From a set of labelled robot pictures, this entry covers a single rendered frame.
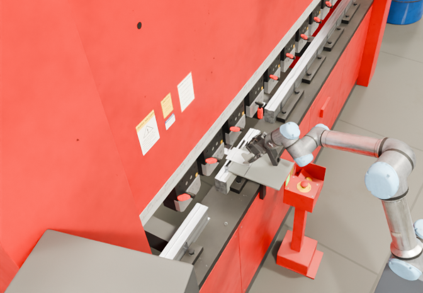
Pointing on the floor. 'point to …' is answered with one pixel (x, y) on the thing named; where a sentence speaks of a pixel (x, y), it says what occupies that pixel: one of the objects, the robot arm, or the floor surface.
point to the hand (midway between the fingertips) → (248, 158)
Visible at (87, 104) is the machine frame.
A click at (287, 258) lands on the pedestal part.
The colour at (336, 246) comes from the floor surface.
